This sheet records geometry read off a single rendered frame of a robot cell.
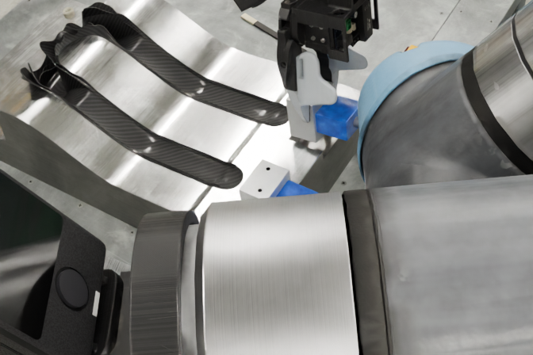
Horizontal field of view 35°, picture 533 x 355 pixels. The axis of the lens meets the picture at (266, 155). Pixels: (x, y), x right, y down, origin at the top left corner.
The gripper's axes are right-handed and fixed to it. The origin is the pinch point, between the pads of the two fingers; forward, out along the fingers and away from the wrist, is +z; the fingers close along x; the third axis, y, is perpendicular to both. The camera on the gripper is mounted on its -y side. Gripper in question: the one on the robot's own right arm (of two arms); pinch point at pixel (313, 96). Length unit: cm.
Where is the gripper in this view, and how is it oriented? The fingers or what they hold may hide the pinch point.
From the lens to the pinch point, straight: 97.7
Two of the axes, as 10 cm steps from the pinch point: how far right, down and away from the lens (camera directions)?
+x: 5.4, -5.9, 6.0
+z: 1.4, 7.7, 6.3
